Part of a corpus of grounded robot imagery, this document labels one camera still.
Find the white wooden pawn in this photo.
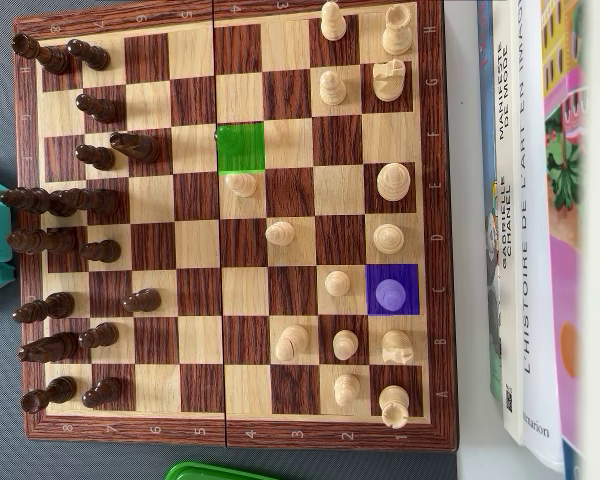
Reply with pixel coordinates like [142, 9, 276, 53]
[320, 0, 349, 42]
[264, 220, 296, 247]
[332, 329, 360, 361]
[318, 70, 349, 106]
[224, 172, 259, 199]
[333, 373, 361, 407]
[324, 270, 351, 297]

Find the white wooden queen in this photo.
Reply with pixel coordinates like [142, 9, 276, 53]
[372, 223, 405, 254]

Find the wooden chessboard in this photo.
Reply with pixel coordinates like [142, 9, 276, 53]
[11, 0, 460, 455]

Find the white wooden king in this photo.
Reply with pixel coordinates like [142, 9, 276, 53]
[376, 162, 411, 203]

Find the white wooden knight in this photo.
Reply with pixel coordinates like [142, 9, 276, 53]
[381, 329, 415, 365]
[372, 58, 407, 103]

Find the white wooden rook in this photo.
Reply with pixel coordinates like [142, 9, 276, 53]
[378, 384, 410, 430]
[382, 3, 414, 56]

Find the dark wooden knight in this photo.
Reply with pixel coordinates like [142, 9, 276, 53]
[18, 331, 80, 364]
[108, 130, 160, 164]

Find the blue illustrated book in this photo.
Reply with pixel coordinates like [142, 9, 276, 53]
[476, 0, 506, 401]

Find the white Gabrielle Chanel book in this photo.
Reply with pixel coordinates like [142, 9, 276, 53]
[492, 0, 529, 446]

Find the white art history book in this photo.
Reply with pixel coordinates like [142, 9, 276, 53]
[514, 0, 566, 474]

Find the green plastic container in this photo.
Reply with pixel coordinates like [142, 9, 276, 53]
[165, 461, 281, 480]

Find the dark wooden queen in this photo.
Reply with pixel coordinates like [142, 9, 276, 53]
[6, 227, 77, 256]

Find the pink colourful book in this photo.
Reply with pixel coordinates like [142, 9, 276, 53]
[539, 0, 589, 480]

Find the dark wooden rook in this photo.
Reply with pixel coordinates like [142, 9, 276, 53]
[20, 375, 79, 415]
[12, 33, 71, 76]

